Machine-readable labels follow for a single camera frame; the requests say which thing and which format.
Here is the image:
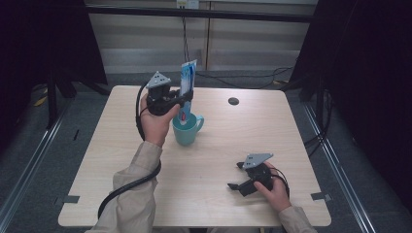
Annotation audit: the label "metal floor rail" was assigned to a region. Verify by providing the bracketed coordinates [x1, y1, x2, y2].
[302, 102, 377, 233]
[0, 96, 74, 225]

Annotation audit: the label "white wall outlet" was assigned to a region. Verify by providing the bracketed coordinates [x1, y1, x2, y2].
[176, 0, 200, 10]

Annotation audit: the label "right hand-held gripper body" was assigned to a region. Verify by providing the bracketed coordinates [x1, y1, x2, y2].
[242, 152, 275, 191]

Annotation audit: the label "dark curtain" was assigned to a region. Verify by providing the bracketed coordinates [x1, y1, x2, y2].
[290, 0, 412, 203]
[0, 0, 109, 145]

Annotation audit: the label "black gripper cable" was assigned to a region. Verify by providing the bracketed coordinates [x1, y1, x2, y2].
[97, 82, 162, 219]
[269, 167, 291, 199]

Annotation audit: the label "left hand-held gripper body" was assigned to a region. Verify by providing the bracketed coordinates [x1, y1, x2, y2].
[145, 71, 181, 117]

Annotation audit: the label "person's left hand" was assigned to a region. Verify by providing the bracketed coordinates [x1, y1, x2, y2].
[139, 93, 181, 149]

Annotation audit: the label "black wall cable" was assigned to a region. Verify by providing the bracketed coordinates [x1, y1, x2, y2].
[181, 15, 294, 80]
[183, 15, 287, 89]

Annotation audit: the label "grey tape piece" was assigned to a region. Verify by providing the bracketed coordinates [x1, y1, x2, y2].
[62, 194, 81, 205]
[312, 191, 332, 202]

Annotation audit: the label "blue red toothpaste tube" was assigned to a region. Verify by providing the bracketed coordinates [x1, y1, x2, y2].
[179, 59, 198, 122]

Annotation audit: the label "bundle of black floor cables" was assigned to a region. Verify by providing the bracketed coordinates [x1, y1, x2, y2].
[303, 89, 335, 157]

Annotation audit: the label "black stand legs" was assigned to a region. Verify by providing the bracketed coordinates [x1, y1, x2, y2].
[281, 72, 328, 132]
[46, 62, 112, 131]

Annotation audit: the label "black horizontal bar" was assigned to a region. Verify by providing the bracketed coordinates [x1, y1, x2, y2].
[85, 4, 314, 24]

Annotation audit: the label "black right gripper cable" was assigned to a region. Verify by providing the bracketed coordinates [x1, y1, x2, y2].
[269, 167, 291, 199]

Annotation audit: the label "person's right hand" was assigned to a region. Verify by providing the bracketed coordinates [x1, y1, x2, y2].
[253, 161, 292, 214]

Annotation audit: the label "teal cup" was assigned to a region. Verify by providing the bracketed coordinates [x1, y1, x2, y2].
[171, 112, 205, 147]

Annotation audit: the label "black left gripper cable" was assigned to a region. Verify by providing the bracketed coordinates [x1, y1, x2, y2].
[97, 82, 162, 219]

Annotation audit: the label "yellow floor marker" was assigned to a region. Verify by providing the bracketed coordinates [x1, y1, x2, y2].
[33, 86, 50, 108]

